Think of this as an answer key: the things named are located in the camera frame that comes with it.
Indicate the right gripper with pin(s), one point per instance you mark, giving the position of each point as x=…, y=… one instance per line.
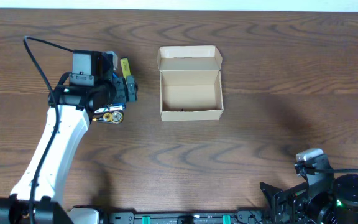
x=273, y=190

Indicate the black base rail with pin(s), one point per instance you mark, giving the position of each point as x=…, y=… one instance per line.
x=182, y=218

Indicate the yellow highlighter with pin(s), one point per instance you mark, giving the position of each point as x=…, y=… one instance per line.
x=126, y=72

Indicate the brown cardboard box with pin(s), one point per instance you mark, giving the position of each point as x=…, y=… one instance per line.
x=190, y=83

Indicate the black whiteboard marker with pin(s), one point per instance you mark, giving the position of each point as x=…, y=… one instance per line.
x=110, y=108

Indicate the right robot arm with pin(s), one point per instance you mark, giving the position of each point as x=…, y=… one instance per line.
x=345, y=192

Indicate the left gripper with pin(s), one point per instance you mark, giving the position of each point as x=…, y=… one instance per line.
x=120, y=94

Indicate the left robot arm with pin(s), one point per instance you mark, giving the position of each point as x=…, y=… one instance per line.
x=90, y=92

